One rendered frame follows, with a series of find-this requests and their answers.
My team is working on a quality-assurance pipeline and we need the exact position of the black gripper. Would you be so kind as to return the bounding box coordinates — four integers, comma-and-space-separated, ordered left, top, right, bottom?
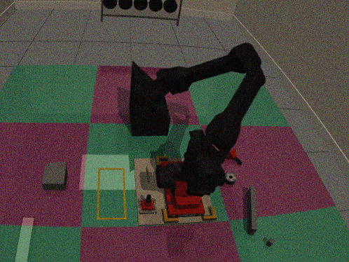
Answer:
155, 153, 225, 195

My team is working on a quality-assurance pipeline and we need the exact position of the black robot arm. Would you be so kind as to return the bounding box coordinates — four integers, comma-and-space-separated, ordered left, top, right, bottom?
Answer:
144, 42, 266, 197

